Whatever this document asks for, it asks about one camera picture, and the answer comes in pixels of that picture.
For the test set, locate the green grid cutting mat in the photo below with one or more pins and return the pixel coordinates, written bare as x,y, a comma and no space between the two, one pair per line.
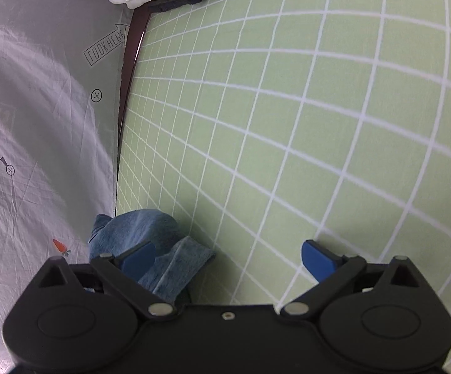
259,124

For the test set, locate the folded black garment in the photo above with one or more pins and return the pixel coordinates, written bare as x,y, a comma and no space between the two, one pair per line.
161,6

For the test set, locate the grey printed backdrop sheet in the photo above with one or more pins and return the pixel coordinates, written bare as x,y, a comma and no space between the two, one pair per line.
60,75

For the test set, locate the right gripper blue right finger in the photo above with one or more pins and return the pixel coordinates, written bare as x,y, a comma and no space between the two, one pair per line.
336,275

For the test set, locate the blue denim jeans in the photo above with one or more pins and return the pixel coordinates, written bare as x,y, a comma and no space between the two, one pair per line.
178,258

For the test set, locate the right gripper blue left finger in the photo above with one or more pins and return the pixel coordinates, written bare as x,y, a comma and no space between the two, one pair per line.
120,275

